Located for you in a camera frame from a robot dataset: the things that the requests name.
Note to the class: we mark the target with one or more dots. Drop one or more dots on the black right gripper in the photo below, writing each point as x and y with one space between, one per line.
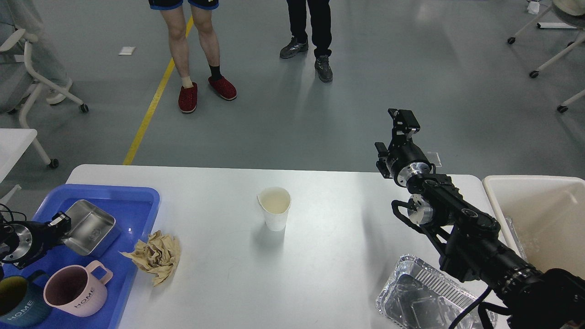
401 159

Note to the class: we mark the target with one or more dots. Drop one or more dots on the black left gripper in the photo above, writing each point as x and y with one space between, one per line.
25 242

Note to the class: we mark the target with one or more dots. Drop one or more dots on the stainless steel tray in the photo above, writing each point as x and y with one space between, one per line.
92 231

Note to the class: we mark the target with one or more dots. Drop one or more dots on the pink HOME mug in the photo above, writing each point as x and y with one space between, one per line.
78 290

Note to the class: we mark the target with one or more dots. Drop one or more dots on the aluminium foil tray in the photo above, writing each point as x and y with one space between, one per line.
413 294

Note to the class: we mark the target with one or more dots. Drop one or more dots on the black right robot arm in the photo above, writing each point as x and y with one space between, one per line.
467 240

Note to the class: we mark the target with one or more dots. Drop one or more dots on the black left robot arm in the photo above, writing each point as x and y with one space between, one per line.
7 215

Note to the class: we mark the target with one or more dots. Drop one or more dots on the blue plastic tray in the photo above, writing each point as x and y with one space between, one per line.
134 209

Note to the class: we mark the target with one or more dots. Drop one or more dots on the blue HOME mug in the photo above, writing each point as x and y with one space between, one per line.
21 300

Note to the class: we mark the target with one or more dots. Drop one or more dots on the white side table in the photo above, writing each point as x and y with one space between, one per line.
14 142

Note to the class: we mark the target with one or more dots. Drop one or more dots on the crumpled brown paper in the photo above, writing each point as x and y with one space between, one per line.
159 256

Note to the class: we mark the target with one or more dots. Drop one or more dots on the white paper cup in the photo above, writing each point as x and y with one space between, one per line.
275 203

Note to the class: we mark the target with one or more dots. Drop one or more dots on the person in black trousers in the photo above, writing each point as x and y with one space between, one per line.
320 21

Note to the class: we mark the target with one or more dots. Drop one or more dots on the cream plastic bin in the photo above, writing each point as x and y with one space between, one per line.
542 218

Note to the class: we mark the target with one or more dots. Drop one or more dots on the person in grey trousers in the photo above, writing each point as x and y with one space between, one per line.
24 14

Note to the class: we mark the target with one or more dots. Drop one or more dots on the white wheeled chair left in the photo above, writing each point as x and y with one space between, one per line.
16 77

